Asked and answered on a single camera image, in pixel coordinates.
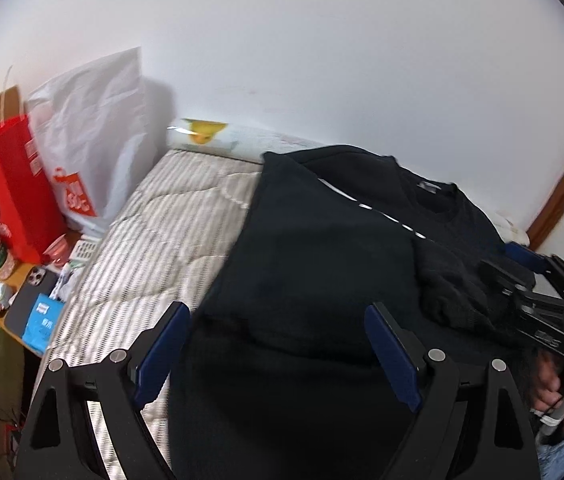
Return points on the black sweater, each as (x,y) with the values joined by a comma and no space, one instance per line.
(312,260)

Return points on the pink bowl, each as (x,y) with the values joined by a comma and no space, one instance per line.
(56,250)

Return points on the small figurine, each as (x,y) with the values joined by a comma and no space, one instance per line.
(1,297)

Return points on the blue tissue packet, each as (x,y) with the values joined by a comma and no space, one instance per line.
(41,322)

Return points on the red paper bag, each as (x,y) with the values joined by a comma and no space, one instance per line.
(11,185)

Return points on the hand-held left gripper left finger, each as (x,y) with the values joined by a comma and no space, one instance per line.
(161,350)

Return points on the grey striped mattress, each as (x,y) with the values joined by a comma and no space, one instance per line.
(161,240)

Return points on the white plastic bag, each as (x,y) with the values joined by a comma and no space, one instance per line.
(96,125)

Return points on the wooden nightstand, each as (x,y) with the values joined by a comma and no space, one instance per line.
(20,274)

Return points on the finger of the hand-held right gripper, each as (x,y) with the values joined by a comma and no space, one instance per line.
(527,256)
(504,277)

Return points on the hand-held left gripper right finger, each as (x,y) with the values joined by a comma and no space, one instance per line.
(392,355)

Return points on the dark smartphone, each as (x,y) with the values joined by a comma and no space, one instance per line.
(26,300)

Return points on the white roll with yellow print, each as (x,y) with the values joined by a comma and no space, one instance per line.
(242,137)

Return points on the white plastic basket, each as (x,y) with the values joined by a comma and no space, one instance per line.
(83,251)

